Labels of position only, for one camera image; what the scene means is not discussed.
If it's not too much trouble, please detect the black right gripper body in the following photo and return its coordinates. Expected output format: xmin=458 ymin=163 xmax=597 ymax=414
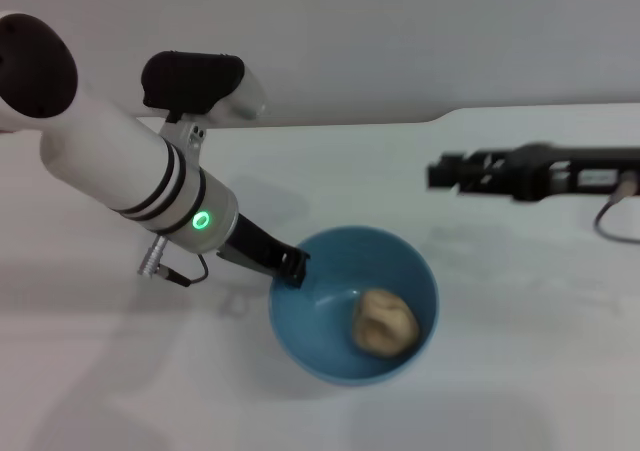
xmin=499 ymin=141 xmax=640 ymax=204

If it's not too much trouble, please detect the black cable with silver connector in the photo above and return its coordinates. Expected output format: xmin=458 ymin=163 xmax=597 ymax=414
xmin=593 ymin=170 xmax=640 ymax=245
xmin=137 ymin=234 xmax=210 ymax=289

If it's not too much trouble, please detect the blue ceramic bowl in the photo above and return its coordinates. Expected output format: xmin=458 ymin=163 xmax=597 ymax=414
xmin=268 ymin=225 xmax=440 ymax=387

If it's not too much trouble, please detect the beige egg yolk pastry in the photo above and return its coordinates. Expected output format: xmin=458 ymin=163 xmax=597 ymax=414
xmin=349 ymin=289 xmax=421 ymax=357

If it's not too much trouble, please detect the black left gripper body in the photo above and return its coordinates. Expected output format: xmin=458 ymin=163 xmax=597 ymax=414
xmin=215 ymin=213 xmax=297 ymax=285

